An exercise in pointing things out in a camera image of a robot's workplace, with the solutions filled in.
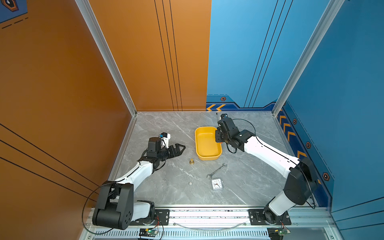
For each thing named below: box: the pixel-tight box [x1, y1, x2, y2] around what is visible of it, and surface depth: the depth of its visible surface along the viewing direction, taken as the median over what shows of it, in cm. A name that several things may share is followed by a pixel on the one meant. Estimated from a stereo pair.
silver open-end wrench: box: [206, 163, 228, 180], surface depth 91 cm
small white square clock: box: [211, 177, 224, 191], surface depth 84 cm
